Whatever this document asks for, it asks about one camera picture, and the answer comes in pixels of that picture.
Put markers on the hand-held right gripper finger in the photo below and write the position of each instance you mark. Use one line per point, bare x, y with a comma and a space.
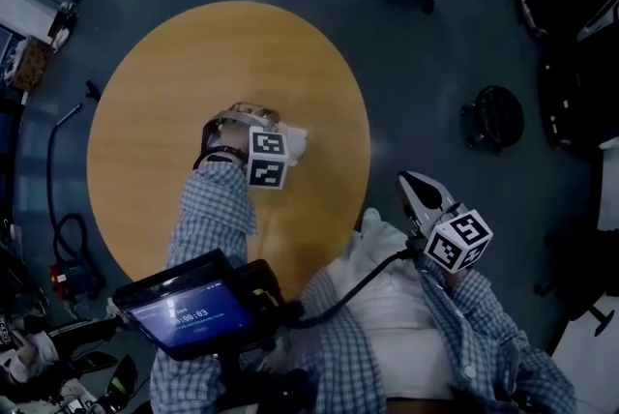
435, 192
411, 197

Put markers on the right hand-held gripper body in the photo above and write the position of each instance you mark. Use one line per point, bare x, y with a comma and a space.
459, 240

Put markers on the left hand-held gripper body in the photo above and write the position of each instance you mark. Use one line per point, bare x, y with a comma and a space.
267, 158

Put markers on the white bar of soap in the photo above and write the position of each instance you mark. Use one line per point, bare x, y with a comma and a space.
299, 140

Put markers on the person's right forearm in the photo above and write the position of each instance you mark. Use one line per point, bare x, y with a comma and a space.
466, 305

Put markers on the person's left forearm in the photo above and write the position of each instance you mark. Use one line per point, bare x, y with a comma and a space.
213, 209

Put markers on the person's left hand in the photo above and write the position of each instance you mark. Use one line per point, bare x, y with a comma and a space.
232, 136

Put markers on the black round stool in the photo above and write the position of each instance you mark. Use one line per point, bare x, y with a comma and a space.
498, 117

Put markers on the person's torso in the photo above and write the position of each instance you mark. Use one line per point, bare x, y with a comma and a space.
401, 320

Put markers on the black chair base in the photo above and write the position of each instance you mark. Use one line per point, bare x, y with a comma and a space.
575, 286

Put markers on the black case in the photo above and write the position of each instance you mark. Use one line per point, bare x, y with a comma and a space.
580, 102

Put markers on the black screen device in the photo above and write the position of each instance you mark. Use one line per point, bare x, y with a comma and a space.
193, 315

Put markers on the small black floor object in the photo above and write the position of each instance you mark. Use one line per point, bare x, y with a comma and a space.
93, 90

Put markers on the brown cardboard box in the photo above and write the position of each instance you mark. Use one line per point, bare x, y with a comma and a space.
31, 64

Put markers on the black screen mount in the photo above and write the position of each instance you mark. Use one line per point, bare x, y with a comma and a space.
261, 291

